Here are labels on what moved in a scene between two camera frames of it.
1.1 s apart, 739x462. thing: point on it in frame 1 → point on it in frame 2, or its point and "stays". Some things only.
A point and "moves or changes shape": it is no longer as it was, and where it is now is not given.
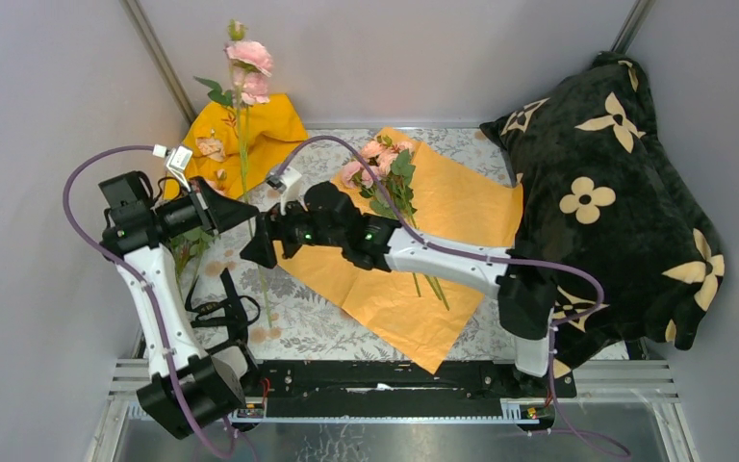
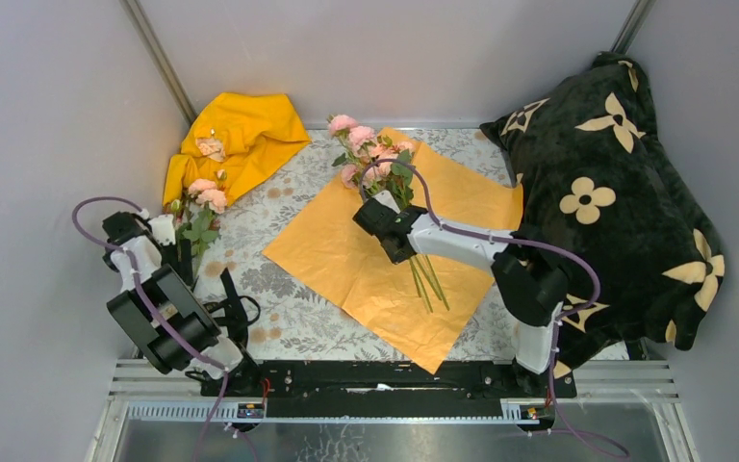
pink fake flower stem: x=249 y=65 moves or changes shape
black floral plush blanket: x=609 y=215 stays
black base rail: x=395 y=388 stays
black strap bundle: x=241 y=312 stays
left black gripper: x=216 y=213 → x=184 y=267
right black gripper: x=261 y=249 → x=396 y=259
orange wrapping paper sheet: x=456 y=205 stays
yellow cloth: x=231 y=142 stays
